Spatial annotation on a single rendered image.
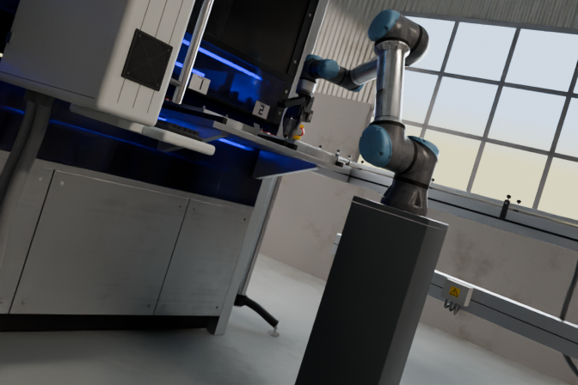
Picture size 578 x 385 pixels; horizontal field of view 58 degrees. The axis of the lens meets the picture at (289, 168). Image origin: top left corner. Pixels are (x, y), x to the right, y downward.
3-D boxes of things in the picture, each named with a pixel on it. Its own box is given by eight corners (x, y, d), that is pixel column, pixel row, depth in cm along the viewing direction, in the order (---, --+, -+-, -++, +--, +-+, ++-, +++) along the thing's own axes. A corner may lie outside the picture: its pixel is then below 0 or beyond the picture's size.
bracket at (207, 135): (156, 149, 192) (166, 116, 192) (162, 151, 194) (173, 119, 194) (209, 168, 168) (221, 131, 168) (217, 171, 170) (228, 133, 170)
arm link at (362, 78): (445, 31, 178) (354, 75, 218) (423, 18, 173) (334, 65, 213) (444, 61, 175) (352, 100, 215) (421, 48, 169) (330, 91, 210)
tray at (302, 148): (234, 134, 212) (236, 126, 212) (278, 149, 230) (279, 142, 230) (292, 149, 188) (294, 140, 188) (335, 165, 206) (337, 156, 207)
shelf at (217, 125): (136, 106, 191) (138, 101, 191) (266, 151, 242) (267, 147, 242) (212, 126, 158) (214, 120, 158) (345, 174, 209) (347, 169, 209)
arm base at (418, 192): (431, 219, 168) (439, 190, 168) (418, 215, 155) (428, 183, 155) (388, 205, 176) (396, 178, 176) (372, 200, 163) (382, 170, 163)
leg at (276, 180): (224, 302, 262) (270, 157, 263) (237, 302, 269) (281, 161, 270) (236, 308, 256) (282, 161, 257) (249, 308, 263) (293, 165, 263)
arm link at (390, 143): (417, 170, 156) (423, 17, 173) (380, 156, 148) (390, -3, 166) (389, 178, 165) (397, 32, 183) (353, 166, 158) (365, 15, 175)
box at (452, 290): (439, 296, 242) (445, 278, 243) (445, 296, 246) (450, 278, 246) (464, 306, 234) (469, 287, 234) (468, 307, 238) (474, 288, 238)
